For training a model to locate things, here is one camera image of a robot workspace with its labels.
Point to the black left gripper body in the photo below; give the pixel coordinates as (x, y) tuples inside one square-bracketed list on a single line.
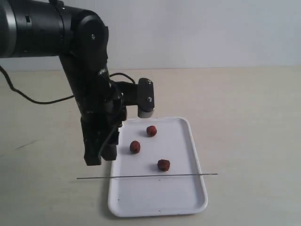
[(104, 106)]

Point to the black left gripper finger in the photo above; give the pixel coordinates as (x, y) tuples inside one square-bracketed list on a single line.
[(109, 147), (96, 145)]

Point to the red ball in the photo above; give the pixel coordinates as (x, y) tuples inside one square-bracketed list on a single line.
[(163, 165), (135, 147), (151, 131)]

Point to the thin metal skewer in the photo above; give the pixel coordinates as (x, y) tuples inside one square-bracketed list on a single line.
[(149, 176)]

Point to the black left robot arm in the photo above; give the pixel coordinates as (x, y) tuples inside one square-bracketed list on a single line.
[(79, 38)]

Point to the white rectangular plastic tray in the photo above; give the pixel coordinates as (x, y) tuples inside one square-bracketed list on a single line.
[(156, 196)]

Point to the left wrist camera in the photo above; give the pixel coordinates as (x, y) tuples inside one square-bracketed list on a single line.
[(140, 94)]

